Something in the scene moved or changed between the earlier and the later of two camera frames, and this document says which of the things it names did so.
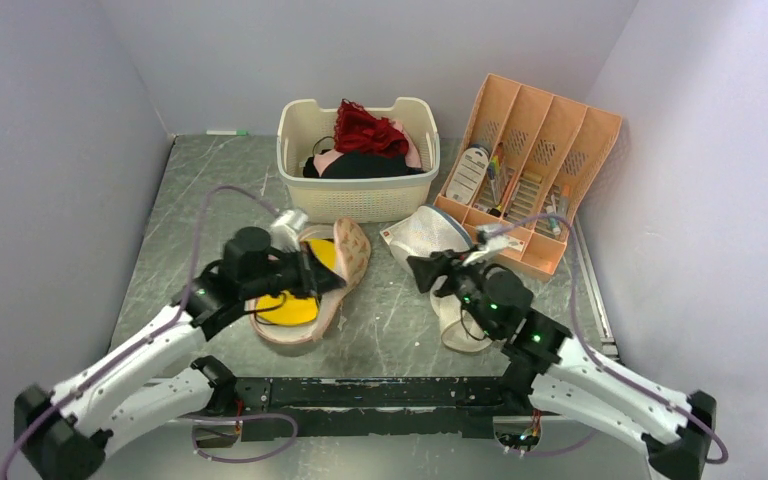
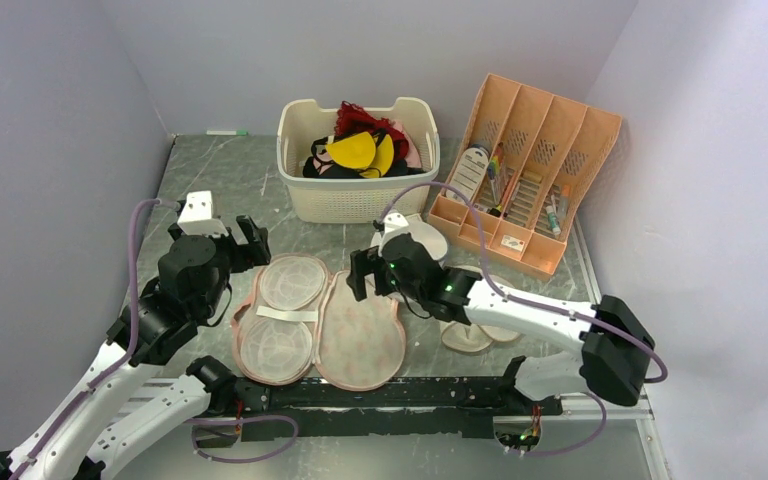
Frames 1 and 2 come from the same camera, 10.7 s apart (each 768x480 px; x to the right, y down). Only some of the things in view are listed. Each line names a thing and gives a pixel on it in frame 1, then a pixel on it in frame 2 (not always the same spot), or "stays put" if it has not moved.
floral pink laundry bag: x=353 y=254 -> x=299 y=325
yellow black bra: x=292 y=309 -> x=369 y=154
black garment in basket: x=361 y=164 stays put
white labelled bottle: x=467 y=173 stays put
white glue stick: x=556 y=230 stays put
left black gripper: x=298 y=257 -> x=256 y=250
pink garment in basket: x=321 y=159 stays put
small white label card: x=515 y=243 stays put
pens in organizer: x=497 y=173 stays put
